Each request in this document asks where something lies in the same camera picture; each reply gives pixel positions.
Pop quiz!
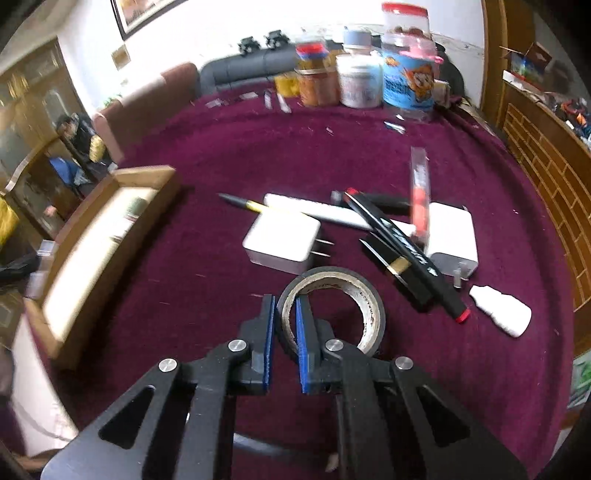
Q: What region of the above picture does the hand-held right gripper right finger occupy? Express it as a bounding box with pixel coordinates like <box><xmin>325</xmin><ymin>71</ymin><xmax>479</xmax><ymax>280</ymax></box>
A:
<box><xmin>295</xmin><ymin>295</ymin><xmax>527</xmax><ymax>480</ymax></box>

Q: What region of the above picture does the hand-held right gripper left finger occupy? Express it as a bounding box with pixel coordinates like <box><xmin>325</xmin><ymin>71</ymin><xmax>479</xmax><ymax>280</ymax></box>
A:
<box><xmin>41</xmin><ymin>295</ymin><xmax>278</xmax><ymax>480</ymax></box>

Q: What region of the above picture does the wooden lattice cabinet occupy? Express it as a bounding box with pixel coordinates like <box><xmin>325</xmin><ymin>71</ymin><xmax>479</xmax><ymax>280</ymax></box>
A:
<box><xmin>480</xmin><ymin>0</ymin><xmax>591</xmax><ymax>305</ymax></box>

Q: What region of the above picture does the orange contents jar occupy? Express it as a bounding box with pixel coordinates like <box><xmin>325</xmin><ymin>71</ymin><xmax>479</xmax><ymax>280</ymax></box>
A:
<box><xmin>295</xmin><ymin>44</ymin><xmax>340</xmax><ymax>108</ymax></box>

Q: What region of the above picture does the white jar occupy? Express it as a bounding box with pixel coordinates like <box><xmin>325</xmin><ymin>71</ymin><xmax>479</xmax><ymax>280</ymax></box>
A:
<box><xmin>336</xmin><ymin>53</ymin><xmax>384</xmax><ymax>109</ymax></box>

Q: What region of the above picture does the blue label jar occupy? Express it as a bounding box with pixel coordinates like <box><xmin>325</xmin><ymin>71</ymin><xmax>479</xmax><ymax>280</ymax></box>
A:
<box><xmin>381</xmin><ymin>37</ymin><xmax>444</xmax><ymax>121</ymax></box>

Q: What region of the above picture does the large white charger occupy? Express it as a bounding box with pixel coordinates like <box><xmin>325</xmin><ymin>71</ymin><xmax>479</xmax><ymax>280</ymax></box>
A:
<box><xmin>416</xmin><ymin>203</ymin><xmax>478</xmax><ymax>289</ymax></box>

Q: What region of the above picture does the maroon tablecloth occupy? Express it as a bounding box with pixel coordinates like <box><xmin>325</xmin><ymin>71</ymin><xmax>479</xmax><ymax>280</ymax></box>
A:
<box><xmin>37</xmin><ymin>88</ymin><xmax>578</xmax><ymax>480</ymax></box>

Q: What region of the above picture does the framed picture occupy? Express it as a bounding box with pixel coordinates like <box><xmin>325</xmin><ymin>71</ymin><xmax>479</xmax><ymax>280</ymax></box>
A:
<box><xmin>111</xmin><ymin>0</ymin><xmax>185</xmax><ymax>40</ymax></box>

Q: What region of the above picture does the clear jar with red lid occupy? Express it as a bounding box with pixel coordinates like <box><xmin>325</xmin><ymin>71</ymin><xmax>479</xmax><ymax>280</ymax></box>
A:
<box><xmin>382</xmin><ymin>2</ymin><xmax>432</xmax><ymax>47</ymax></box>

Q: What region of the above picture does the brown chair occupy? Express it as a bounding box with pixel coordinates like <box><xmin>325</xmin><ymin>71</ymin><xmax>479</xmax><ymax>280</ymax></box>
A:
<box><xmin>92</xmin><ymin>62</ymin><xmax>200</xmax><ymax>162</ymax></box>

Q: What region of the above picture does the cardboard box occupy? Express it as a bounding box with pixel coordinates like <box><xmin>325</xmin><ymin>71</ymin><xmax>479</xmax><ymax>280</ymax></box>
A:
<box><xmin>23</xmin><ymin>165</ymin><xmax>182</xmax><ymax>370</ymax></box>

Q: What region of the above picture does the green packet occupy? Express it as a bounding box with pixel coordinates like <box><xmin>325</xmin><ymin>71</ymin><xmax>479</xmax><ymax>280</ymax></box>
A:
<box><xmin>124</xmin><ymin>196</ymin><xmax>149</xmax><ymax>222</ymax></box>

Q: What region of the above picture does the wooden glass cabinet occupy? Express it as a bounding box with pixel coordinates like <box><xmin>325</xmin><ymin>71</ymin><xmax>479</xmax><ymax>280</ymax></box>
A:
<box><xmin>0</xmin><ymin>37</ymin><xmax>93</xmax><ymax>241</ymax></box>

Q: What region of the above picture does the black tape roll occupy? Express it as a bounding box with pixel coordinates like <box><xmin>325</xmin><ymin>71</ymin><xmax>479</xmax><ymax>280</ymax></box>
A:
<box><xmin>276</xmin><ymin>267</ymin><xmax>387</xmax><ymax>358</ymax></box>

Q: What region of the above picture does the clear case with red contents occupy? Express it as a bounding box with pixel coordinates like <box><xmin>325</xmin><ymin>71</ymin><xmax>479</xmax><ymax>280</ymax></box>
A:
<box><xmin>410</xmin><ymin>147</ymin><xmax>431</xmax><ymax>241</ymax></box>

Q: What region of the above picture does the grey lid jar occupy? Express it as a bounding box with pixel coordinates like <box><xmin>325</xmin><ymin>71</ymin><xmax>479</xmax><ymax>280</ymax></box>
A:
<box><xmin>342</xmin><ymin>27</ymin><xmax>372</xmax><ymax>54</ymax></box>

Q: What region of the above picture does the black sofa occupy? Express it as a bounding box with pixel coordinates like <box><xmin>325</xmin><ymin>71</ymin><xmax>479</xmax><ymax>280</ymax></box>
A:
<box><xmin>199</xmin><ymin>44</ymin><xmax>301</xmax><ymax>95</ymax></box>

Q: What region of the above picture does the white glue bottle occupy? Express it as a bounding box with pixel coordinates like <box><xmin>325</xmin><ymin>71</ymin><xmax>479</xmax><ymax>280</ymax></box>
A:
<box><xmin>468</xmin><ymin>285</ymin><xmax>533</xmax><ymax>337</ymax></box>

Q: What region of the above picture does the black and yellow pen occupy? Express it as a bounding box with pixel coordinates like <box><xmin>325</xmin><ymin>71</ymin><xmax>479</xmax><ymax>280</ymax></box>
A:
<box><xmin>218</xmin><ymin>193</ymin><xmax>278</xmax><ymax>214</ymax></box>

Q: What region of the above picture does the colourful box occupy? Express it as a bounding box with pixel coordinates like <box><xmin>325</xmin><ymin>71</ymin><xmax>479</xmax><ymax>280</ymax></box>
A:
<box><xmin>503</xmin><ymin>44</ymin><xmax>555</xmax><ymax>88</ymax></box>

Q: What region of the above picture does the black grey-tipped pen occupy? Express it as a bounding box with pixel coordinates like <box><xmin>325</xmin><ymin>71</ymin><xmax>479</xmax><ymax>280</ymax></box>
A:
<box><xmin>331</xmin><ymin>190</ymin><xmax>411</xmax><ymax>215</ymax></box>

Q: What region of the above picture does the black and gold lipstick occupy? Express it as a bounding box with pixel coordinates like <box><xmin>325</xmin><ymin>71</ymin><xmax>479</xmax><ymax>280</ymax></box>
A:
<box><xmin>359</xmin><ymin>237</ymin><xmax>435</xmax><ymax>311</ymax></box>

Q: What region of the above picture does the small white charger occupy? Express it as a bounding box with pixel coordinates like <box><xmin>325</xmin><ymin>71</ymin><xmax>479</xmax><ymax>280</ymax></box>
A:
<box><xmin>242</xmin><ymin>215</ymin><xmax>334</xmax><ymax>274</ymax></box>

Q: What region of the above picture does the black marker with red caps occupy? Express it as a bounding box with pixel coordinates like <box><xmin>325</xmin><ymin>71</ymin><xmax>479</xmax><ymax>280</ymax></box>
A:
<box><xmin>346</xmin><ymin>188</ymin><xmax>472</xmax><ymax>324</ymax></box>

